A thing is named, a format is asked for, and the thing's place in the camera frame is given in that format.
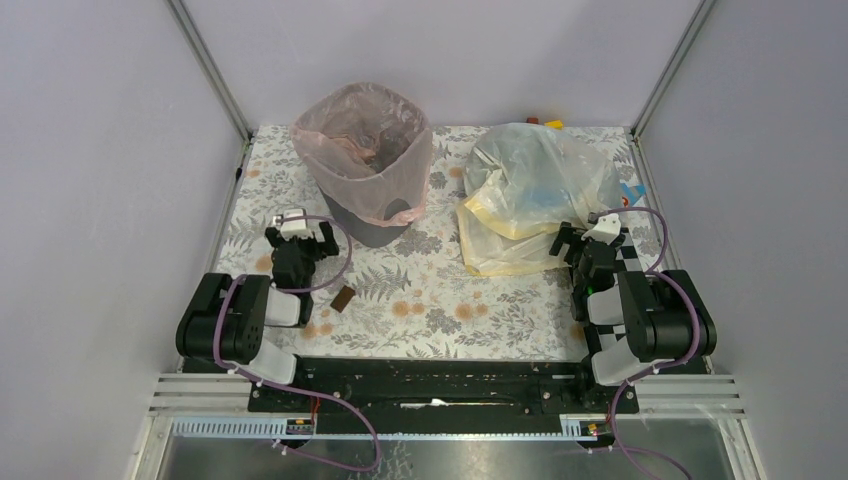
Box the clear yellow-rimmed plastic bag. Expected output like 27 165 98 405
456 123 622 276

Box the pink plastic trash bag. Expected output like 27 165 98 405
289 82 434 227

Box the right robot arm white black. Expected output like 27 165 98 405
549 222 717 412

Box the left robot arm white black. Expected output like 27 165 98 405
175 213 352 411

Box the black white checkerboard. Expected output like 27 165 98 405
568 231 642 355

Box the small brown card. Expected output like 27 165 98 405
330 285 356 313

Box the blue paper piece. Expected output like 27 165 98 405
620 183 646 207

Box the floral patterned table mat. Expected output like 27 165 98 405
192 124 684 362

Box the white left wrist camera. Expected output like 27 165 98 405
272 208 314 240

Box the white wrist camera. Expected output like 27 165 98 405
272 208 314 240
581 213 622 245

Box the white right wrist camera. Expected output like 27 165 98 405
581 213 622 245

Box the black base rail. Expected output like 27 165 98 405
182 354 710 439

